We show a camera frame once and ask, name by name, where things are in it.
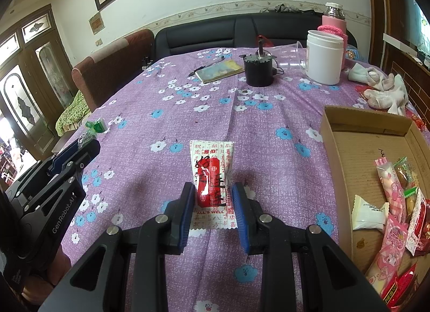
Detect small notebook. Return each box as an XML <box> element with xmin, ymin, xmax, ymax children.
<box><xmin>195</xmin><ymin>59</ymin><xmax>245</xmax><ymax>84</ymax></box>

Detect blue cartoon print pack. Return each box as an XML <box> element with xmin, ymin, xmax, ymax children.
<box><xmin>343</xmin><ymin>43</ymin><xmax>360</xmax><ymax>62</ymax></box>

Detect balled white sock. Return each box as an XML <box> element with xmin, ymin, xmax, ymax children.
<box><xmin>347</xmin><ymin>64</ymin><xmax>387</xmax><ymax>93</ymax></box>

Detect red candy packets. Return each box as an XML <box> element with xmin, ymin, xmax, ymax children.
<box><xmin>408</xmin><ymin>111</ymin><xmax>430</xmax><ymax>131</ymax></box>

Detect clear plastic cup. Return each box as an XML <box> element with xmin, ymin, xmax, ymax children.
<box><xmin>275</xmin><ymin>41</ymin><xmax>308</xmax><ymax>71</ymax></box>

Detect white plastic jar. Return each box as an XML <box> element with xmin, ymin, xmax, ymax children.
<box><xmin>305</xmin><ymin>30</ymin><xmax>345</xmax><ymax>86</ymax></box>

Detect bottle with pink knitted sleeve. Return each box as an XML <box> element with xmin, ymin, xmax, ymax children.
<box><xmin>317</xmin><ymin>2</ymin><xmax>348</xmax><ymax>71</ymax></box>

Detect wooden glass panel door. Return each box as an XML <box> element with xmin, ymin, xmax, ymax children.
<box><xmin>0</xmin><ymin>3</ymin><xmax>76</xmax><ymax>165</ymax></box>

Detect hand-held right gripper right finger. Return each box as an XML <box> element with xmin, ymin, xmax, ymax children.
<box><xmin>232</xmin><ymin>183</ymin><xmax>390</xmax><ymax>312</ymax></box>

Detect bright red snack packet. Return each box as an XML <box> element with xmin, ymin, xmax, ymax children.
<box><xmin>379</xmin><ymin>263</ymin><xmax>420</xmax><ymax>309</ymax></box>

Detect white red snack packet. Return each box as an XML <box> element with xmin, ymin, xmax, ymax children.
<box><xmin>189</xmin><ymin>140</ymin><xmax>236</xmax><ymax>231</ymax></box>

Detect purple floral tablecloth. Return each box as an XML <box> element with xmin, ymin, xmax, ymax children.
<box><xmin>50</xmin><ymin>46</ymin><xmax>425</xmax><ymax>312</ymax></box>

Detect person's left hand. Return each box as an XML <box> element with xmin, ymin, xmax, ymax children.
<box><xmin>22</xmin><ymin>246</ymin><xmax>73</xmax><ymax>306</ymax></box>

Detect long pink snack packet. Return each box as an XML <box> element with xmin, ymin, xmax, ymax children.
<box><xmin>364</xmin><ymin>215</ymin><xmax>410</xmax><ymax>296</ymax></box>

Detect black pen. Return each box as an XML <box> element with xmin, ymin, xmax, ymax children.
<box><xmin>188</xmin><ymin>57</ymin><xmax>225</xmax><ymax>76</ymax></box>

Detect pinkish white sock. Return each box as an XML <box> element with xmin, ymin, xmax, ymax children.
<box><xmin>363</xmin><ymin>88</ymin><xmax>392</xmax><ymax>109</ymax></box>

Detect green snack packet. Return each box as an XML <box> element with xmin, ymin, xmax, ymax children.
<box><xmin>79</xmin><ymin>118</ymin><xmax>109</xmax><ymax>147</ymax></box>

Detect green patterned cloth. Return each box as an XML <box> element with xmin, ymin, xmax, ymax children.
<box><xmin>55</xmin><ymin>90</ymin><xmax>92</xmax><ymax>137</ymax></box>

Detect black leather sofa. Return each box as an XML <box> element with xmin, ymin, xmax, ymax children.
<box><xmin>154</xmin><ymin>10</ymin><xmax>358</xmax><ymax>61</ymax></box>

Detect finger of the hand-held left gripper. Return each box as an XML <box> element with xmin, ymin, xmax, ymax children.
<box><xmin>45</xmin><ymin>142</ymin><xmax>83</xmax><ymax>175</ymax></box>
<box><xmin>50</xmin><ymin>140</ymin><xmax>101</xmax><ymax>185</ymax></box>

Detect brown armchair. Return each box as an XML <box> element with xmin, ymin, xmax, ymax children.
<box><xmin>71</xmin><ymin>28</ymin><xmax>156</xmax><ymax>113</ymax></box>

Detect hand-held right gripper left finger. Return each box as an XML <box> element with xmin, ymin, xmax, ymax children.
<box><xmin>38</xmin><ymin>182</ymin><xmax>196</xmax><ymax>312</ymax></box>

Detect black cylindrical motor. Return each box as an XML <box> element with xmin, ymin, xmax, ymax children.
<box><xmin>239</xmin><ymin>39</ymin><xmax>278</xmax><ymax>87</ymax></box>

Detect shallow cardboard box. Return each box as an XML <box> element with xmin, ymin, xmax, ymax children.
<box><xmin>319</xmin><ymin>106</ymin><xmax>430</xmax><ymax>309</ymax></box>

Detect small framed wall plaque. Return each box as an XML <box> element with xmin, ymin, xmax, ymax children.
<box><xmin>88</xmin><ymin>12</ymin><xmax>104</xmax><ymax>35</ymax></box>

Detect wooden brick-pattern cabinet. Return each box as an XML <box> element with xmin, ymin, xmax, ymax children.
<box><xmin>364</xmin><ymin>0</ymin><xmax>430</xmax><ymax>121</ymax></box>

